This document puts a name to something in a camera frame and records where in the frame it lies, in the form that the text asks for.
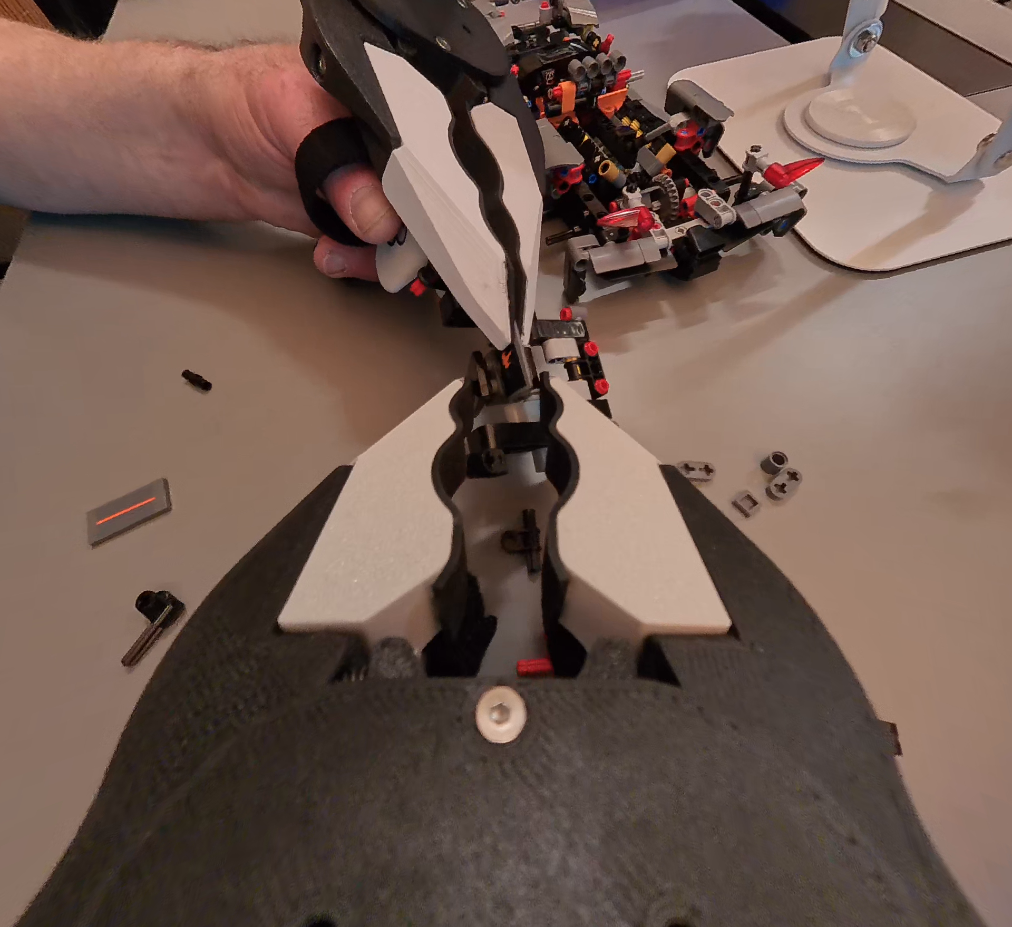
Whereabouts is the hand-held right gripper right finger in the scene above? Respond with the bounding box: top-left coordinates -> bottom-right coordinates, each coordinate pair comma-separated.
538,378 -> 732,680

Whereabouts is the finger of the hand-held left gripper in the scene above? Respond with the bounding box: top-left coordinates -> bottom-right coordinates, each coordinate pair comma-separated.
362,42 -> 517,351
473,101 -> 547,349

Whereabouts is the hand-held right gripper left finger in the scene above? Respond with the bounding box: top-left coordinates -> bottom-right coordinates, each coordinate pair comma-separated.
277,378 -> 501,680

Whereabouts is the lego car chassis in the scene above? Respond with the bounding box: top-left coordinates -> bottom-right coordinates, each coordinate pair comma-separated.
482,0 -> 827,304

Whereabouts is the black grey lego subassembly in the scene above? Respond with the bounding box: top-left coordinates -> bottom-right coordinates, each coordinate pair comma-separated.
411,263 -> 614,477

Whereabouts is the black lego pin connector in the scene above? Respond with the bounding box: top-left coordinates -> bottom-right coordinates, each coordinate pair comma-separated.
500,508 -> 545,574

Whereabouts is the dark lego tile red stripe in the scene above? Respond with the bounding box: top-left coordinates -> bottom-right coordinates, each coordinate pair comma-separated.
85,478 -> 173,547

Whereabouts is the person's left hand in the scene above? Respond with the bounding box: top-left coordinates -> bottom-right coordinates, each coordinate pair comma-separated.
221,45 -> 400,281

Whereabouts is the black connector with axle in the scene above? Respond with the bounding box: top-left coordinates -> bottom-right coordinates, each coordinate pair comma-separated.
120,589 -> 187,667

